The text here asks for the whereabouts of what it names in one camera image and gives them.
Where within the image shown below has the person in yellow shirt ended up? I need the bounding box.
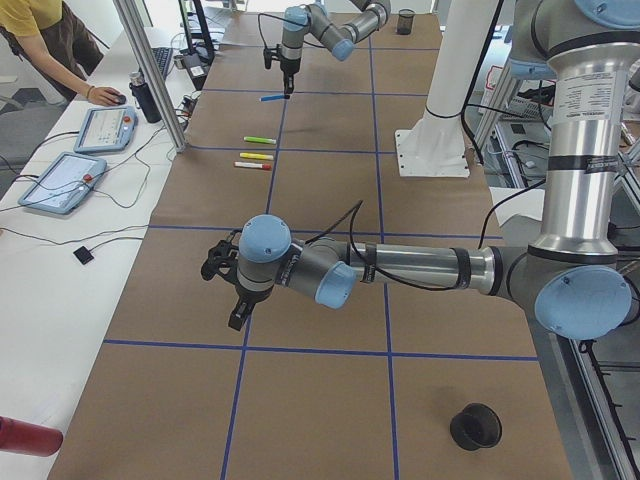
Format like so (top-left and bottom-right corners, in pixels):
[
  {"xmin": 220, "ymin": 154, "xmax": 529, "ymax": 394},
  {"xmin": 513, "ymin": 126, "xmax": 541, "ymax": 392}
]
[{"xmin": 1, "ymin": 0, "xmax": 108, "ymax": 103}]

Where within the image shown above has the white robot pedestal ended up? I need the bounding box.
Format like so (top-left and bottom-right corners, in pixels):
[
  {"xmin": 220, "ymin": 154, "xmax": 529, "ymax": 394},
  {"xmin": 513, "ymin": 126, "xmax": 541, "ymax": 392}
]
[{"xmin": 395, "ymin": 0, "xmax": 501, "ymax": 178}]

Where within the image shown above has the red white marker pen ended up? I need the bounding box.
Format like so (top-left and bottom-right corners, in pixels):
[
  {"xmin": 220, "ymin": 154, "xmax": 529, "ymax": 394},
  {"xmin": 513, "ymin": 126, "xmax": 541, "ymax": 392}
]
[{"xmin": 234, "ymin": 161, "xmax": 272, "ymax": 171}]

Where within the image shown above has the far blue teach pendant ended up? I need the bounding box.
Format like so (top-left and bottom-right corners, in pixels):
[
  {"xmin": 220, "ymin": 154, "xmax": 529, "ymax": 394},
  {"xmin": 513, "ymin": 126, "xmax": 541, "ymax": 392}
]
[{"xmin": 74, "ymin": 105, "xmax": 137, "ymax": 154}]

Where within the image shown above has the person's hand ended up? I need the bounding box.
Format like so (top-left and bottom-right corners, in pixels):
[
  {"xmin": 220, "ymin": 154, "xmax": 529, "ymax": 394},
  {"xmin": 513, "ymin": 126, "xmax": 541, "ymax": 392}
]
[{"xmin": 88, "ymin": 87, "xmax": 122, "ymax": 106}]

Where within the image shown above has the black monitor stand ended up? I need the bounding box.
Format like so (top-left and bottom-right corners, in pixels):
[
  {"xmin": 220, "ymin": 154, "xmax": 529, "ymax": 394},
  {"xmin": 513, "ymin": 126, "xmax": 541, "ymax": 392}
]
[{"xmin": 179, "ymin": 0, "xmax": 224, "ymax": 66}]

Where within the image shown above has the black keyboard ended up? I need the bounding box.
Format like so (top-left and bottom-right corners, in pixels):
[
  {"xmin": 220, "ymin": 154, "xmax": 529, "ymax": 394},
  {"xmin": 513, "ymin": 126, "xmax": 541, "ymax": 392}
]
[{"xmin": 152, "ymin": 47, "xmax": 173, "ymax": 79}]

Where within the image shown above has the red water bottle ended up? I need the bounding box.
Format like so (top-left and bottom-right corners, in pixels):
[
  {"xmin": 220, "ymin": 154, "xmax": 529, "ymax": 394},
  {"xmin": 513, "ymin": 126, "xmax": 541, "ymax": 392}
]
[{"xmin": 1, "ymin": 417, "xmax": 63, "ymax": 457}]

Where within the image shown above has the small black square device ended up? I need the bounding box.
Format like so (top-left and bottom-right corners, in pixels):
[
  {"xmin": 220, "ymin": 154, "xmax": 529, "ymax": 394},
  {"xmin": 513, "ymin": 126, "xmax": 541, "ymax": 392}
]
[{"xmin": 73, "ymin": 246, "xmax": 94, "ymax": 265}]

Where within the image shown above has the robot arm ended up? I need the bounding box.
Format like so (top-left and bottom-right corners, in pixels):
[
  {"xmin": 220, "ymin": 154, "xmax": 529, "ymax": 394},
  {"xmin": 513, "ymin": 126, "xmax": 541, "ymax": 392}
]
[
  {"xmin": 229, "ymin": 1, "xmax": 639, "ymax": 340},
  {"xmin": 264, "ymin": 0, "xmax": 392, "ymax": 99}
]

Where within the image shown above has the dark water bottle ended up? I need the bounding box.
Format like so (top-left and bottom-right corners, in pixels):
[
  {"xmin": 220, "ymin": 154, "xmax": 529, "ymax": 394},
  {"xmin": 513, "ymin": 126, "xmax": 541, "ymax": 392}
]
[{"xmin": 129, "ymin": 71, "xmax": 161, "ymax": 124}]

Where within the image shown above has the green marker pen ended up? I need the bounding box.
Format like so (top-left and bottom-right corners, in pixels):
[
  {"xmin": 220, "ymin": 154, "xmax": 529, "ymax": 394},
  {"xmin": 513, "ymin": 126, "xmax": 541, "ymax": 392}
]
[{"xmin": 243, "ymin": 136, "xmax": 278, "ymax": 145}]

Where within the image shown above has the black mesh pencil cup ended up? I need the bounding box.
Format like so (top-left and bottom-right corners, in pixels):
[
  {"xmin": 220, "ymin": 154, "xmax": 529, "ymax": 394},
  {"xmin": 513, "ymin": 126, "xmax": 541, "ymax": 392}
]
[{"xmin": 396, "ymin": 9, "xmax": 415, "ymax": 35}]

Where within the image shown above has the blue teach pendant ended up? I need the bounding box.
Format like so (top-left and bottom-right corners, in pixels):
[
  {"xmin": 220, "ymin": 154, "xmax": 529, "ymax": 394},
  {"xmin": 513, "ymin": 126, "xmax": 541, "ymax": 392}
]
[
  {"xmin": 18, "ymin": 152, "xmax": 107, "ymax": 215},
  {"xmin": 74, "ymin": 105, "xmax": 137, "ymax": 154}
]

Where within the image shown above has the yellow marker pen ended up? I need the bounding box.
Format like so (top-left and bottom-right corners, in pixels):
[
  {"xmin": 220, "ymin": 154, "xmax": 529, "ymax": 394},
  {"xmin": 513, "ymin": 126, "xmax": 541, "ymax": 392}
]
[{"xmin": 239, "ymin": 152, "xmax": 274, "ymax": 161}]

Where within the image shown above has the brown paper table cover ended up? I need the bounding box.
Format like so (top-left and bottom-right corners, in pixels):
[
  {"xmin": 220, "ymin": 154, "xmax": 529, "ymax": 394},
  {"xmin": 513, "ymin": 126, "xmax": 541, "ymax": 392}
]
[{"xmin": 50, "ymin": 14, "xmax": 571, "ymax": 479}]

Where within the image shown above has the blue marker pen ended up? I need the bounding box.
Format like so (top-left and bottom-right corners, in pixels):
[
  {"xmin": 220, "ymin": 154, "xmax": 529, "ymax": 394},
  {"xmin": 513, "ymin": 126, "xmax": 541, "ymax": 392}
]
[{"xmin": 260, "ymin": 94, "xmax": 288, "ymax": 102}]

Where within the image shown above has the black solid cup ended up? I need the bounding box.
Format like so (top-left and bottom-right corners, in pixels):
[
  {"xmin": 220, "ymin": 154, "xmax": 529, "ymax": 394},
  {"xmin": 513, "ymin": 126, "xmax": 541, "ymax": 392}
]
[{"xmin": 449, "ymin": 403, "xmax": 502, "ymax": 451}]

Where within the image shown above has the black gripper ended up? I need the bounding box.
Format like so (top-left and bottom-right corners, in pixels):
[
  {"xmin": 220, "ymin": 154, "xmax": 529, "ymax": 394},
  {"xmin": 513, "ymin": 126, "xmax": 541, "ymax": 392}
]
[
  {"xmin": 280, "ymin": 56, "xmax": 301, "ymax": 99},
  {"xmin": 228, "ymin": 281, "xmax": 273, "ymax": 330}
]

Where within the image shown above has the aluminium frame post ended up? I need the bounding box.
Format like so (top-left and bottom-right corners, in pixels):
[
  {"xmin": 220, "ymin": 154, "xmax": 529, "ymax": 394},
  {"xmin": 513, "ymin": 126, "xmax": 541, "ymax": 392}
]
[{"xmin": 113, "ymin": 0, "xmax": 186, "ymax": 153}]

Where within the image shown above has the near blue teach pendant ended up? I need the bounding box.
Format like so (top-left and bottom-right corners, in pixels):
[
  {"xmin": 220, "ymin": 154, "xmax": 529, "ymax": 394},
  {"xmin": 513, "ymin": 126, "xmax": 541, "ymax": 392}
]
[{"xmin": 18, "ymin": 152, "xmax": 107, "ymax": 215}]

